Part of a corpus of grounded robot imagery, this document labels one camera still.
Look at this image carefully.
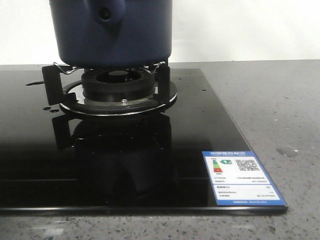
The black right pot support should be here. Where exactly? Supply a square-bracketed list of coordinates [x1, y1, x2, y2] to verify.
[42, 61, 178, 117]

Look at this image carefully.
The black right gas burner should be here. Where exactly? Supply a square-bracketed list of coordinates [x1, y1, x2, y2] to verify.
[81, 69, 155, 102]

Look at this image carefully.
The black glass gas cooktop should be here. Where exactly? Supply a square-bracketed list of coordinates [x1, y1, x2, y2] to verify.
[0, 68, 288, 215]

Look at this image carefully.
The dark blue cooking pot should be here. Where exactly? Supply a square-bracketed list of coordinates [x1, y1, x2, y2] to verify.
[49, 0, 173, 69]

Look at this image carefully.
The blue energy efficiency label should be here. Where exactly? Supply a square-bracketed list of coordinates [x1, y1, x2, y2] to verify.
[202, 151, 286, 207]

